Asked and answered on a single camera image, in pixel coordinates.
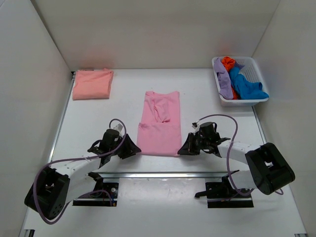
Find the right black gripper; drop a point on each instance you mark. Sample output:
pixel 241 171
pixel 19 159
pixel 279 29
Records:
pixel 188 148

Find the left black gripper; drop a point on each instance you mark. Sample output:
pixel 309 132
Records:
pixel 131 148

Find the pink t shirt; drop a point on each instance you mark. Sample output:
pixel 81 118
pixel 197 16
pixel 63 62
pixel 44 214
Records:
pixel 159 131

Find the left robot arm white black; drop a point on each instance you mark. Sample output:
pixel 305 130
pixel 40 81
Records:
pixel 64 181

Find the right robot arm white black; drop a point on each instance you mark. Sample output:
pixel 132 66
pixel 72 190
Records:
pixel 268 171

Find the lavender t shirt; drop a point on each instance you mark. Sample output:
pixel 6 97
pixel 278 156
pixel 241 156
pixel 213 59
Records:
pixel 223 80

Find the folded salmon t shirt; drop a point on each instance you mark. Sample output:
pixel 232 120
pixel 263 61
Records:
pixel 91 84

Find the blue t shirt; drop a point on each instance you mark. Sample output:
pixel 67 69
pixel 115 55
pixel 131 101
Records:
pixel 245 89

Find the orange t shirt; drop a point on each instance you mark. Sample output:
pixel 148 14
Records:
pixel 230 63

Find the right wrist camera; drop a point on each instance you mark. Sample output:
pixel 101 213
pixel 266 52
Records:
pixel 196 126

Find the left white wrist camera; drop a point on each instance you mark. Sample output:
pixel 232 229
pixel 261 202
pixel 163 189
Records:
pixel 119 128

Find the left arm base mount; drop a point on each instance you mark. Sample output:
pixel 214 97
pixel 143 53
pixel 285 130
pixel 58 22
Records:
pixel 104 194

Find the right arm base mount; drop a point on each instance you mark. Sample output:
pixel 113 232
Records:
pixel 220 194

